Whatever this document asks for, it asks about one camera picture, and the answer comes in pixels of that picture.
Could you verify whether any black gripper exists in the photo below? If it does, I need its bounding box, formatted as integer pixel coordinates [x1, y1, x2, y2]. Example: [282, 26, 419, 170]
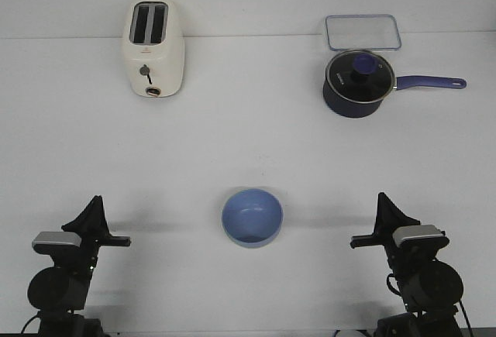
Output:
[350, 192, 450, 271]
[61, 195, 131, 271]

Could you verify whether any blue bowl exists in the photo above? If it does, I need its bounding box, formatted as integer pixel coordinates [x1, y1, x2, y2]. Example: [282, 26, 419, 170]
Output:
[221, 188, 284, 248]

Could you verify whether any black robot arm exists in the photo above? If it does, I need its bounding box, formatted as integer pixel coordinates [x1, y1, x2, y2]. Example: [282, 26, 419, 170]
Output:
[350, 192, 466, 336]
[27, 195, 131, 336]

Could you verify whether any dark blue saucepan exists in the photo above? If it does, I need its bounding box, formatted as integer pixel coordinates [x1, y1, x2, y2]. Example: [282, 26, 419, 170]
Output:
[322, 75, 467, 118]

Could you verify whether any glass saucepan lid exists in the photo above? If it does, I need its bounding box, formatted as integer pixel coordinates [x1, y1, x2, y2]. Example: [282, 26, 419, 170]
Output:
[325, 50, 395, 104]

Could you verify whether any cream two-slot toaster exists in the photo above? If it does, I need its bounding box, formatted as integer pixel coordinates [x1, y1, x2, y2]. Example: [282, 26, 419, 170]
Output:
[122, 0, 185, 98]

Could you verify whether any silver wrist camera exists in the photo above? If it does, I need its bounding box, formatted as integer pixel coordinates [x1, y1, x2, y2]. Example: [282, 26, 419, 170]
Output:
[32, 231, 82, 255]
[392, 225, 445, 248]

